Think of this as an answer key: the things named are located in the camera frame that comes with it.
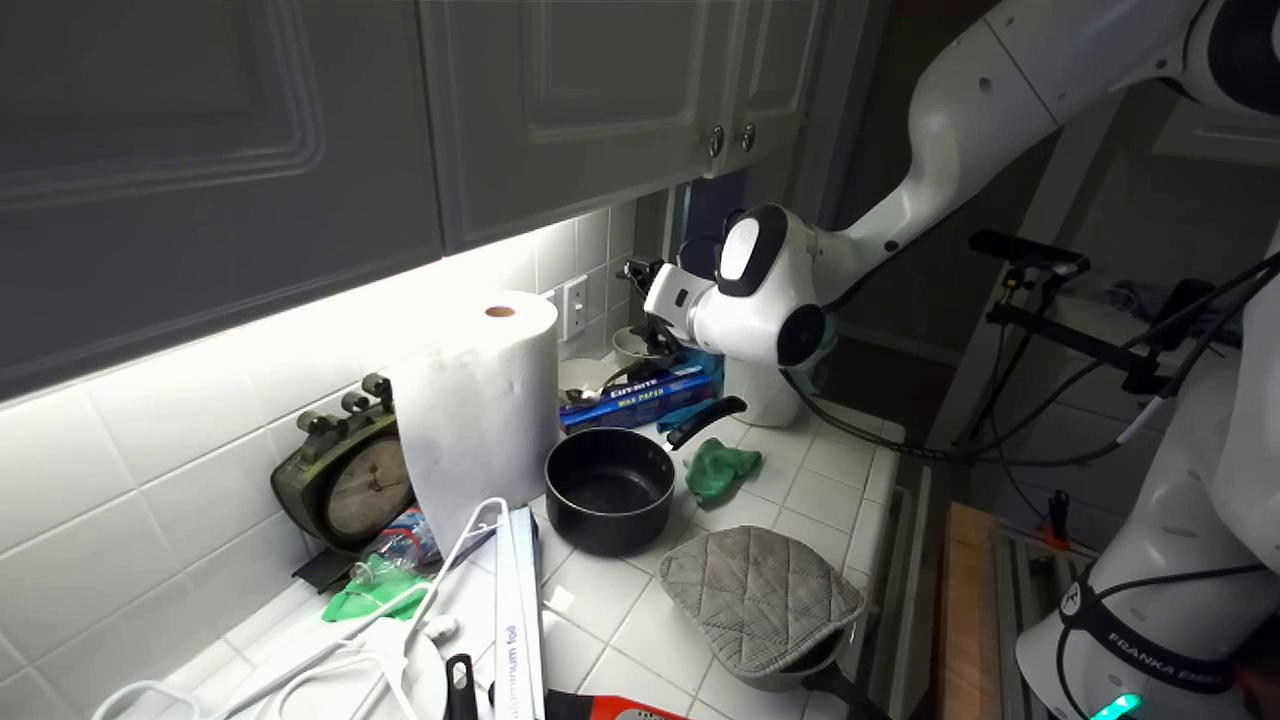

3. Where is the black saucepan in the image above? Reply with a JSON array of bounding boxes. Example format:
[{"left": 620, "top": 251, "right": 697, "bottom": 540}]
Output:
[{"left": 544, "top": 395, "right": 750, "bottom": 559}]

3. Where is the blue wax paper box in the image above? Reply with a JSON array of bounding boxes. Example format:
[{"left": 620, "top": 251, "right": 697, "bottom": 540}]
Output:
[{"left": 559, "top": 366, "right": 717, "bottom": 435}]

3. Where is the white plastic clothes hanger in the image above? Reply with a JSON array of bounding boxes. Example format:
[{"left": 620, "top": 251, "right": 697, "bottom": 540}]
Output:
[{"left": 90, "top": 496, "right": 513, "bottom": 720}]

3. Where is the camera on mount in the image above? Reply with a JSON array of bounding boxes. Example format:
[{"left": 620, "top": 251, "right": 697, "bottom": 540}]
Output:
[{"left": 966, "top": 229, "right": 1169, "bottom": 443}]

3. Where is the blue cloth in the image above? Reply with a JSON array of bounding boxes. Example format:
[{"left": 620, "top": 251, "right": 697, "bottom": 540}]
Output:
[{"left": 655, "top": 348, "right": 727, "bottom": 434}]

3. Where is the white paper towel roll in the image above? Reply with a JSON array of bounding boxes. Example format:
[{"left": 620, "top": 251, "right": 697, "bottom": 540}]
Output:
[{"left": 389, "top": 291, "right": 562, "bottom": 557}]

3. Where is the white bowl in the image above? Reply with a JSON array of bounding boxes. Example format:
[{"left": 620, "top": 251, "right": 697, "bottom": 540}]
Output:
[{"left": 611, "top": 326, "right": 662, "bottom": 368}]

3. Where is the grey quilted pot holder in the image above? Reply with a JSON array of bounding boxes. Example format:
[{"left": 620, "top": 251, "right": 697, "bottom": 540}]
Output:
[{"left": 657, "top": 526, "right": 869, "bottom": 677}]

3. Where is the grey metal pot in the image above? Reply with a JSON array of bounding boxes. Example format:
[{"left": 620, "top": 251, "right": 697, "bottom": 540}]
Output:
[{"left": 704, "top": 618, "right": 863, "bottom": 694}]

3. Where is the green kitchen scale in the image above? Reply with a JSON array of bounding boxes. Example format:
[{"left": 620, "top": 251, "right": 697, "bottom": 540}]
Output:
[{"left": 270, "top": 373, "right": 417, "bottom": 557}]

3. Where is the white wall switch plate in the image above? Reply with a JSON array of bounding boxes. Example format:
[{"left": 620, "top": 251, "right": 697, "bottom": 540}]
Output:
[{"left": 562, "top": 275, "right": 590, "bottom": 342}]

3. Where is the grey wall cabinet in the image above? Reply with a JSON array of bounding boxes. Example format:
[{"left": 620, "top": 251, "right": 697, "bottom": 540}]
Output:
[{"left": 0, "top": 0, "right": 833, "bottom": 403}]

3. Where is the clear plastic bottle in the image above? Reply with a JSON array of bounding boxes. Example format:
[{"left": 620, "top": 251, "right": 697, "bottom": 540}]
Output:
[{"left": 349, "top": 505, "right": 442, "bottom": 588}]

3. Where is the red and black packet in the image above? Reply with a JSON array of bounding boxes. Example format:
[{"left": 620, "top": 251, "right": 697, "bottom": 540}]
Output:
[{"left": 543, "top": 688, "right": 693, "bottom": 720}]

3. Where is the white dish with spoon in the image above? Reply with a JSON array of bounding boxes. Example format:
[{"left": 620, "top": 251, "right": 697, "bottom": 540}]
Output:
[{"left": 557, "top": 357, "right": 623, "bottom": 406}]

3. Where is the large grey cabinet door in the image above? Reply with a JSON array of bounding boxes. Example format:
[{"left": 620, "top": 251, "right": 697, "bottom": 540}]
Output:
[{"left": 0, "top": 0, "right": 445, "bottom": 403}]

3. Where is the white aluminium foil box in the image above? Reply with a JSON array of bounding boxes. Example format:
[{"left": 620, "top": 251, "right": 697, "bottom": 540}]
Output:
[{"left": 492, "top": 505, "right": 549, "bottom": 720}]

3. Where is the narrow grey cabinet door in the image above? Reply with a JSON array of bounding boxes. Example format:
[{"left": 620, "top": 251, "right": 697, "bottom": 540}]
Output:
[{"left": 720, "top": 0, "right": 823, "bottom": 177}]

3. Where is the black utensil handle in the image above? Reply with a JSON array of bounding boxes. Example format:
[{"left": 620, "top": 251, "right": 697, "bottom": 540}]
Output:
[{"left": 444, "top": 654, "right": 480, "bottom": 720}]

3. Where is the green cloth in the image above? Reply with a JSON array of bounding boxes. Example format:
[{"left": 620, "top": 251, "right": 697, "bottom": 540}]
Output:
[
  {"left": 320, "top": 574, "right": 433, "bottom": 624},
  {"left": 684, "top": 437, "right": 764, "bottom": 505}
]

